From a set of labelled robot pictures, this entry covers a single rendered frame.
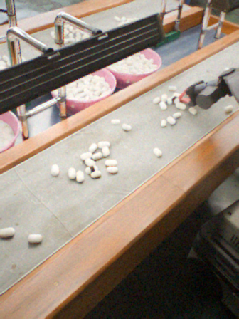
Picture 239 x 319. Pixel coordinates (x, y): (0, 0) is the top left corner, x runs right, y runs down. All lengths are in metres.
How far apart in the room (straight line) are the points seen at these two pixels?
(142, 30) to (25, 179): 0.52
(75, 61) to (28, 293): 0.52
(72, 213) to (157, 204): 0.23
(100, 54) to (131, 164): 0.35
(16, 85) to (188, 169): 0.55
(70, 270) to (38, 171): 0.34
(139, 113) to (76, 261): 0.63
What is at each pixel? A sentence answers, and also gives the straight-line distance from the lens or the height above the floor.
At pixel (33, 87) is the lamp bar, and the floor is 1.07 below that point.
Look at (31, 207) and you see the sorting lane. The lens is 0.94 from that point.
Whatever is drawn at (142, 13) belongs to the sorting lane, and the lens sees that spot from 2.06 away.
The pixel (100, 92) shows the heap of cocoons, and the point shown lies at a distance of 1.35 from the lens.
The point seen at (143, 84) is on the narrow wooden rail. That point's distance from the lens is 1.36.
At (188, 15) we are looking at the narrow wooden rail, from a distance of 2.06.
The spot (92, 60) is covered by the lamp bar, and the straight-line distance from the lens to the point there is 0.85.
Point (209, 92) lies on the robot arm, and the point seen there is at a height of 0.89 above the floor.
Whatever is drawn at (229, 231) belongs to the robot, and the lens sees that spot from 1.36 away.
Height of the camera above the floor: 1.48
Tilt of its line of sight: 45 degrees down
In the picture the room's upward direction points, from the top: 6 degrees clockwise
